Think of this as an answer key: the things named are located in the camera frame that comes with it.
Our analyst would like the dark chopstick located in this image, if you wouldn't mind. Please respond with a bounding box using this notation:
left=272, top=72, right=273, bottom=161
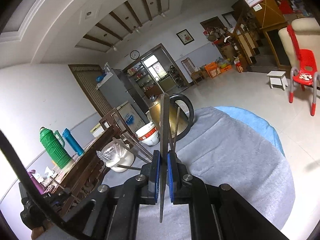
left=120, top=132, right=153, bottom=160
left=159, top=93, right=171, bottom=223
left=117, top=164, right=141, bottom=171
left=173, top=106, right=181, bottom=152

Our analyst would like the dark carved wooden bench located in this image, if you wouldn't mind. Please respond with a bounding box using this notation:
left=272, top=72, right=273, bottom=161
left=42, top=125, right=126, bottom=215

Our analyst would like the grey table cloth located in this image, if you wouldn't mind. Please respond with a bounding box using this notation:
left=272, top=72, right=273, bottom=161
left=100, top=106, right=297, bottom=240

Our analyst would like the green thermos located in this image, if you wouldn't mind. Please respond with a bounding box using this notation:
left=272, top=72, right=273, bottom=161
left=40, top=127, right=72, bottom=169

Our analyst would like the white red bowl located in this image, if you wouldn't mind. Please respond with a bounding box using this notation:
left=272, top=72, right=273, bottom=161
left=135, top=122, right=160, bottom=146

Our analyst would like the blue thermos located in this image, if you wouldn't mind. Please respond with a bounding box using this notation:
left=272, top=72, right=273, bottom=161
left=62, top=128, right=84, bottom=156

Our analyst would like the white chest freezer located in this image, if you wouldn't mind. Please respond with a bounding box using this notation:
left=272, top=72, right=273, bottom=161
left=117, top=101, right=145, bottom=133

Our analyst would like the golden electric kettle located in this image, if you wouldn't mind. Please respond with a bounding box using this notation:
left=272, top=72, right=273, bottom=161
left=147, top=93, right=194, bottom=141

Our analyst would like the grey refrigerator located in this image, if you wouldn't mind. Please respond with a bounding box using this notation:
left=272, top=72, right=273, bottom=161
left=96, top=63, right=149, bottom=124

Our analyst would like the wooden chair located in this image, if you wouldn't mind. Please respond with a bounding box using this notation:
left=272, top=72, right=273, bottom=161
left=181, top=57, right=204, bottom=86

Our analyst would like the white small stool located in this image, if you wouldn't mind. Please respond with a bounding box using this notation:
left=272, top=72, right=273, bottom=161
left=267, top=70, right=288, bottom=90

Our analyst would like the red plastic chair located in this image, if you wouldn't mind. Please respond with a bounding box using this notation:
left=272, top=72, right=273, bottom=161
left=287, top=25, right=319, bottom=116

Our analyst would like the framed picture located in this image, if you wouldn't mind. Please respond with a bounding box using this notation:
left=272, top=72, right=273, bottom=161
left=176, top=29, right=194, bottom=45

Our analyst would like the beige sofa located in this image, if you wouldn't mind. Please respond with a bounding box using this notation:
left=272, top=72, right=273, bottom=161
left=278, top=17, right=320, bottom=70

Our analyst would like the black cable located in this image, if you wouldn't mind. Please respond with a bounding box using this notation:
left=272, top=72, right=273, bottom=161
left=0, top=128, right=83, bottom=240

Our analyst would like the round wall clock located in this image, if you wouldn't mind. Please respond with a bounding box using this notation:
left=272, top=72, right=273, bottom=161
left=130, top=50, right=140, bottom=60

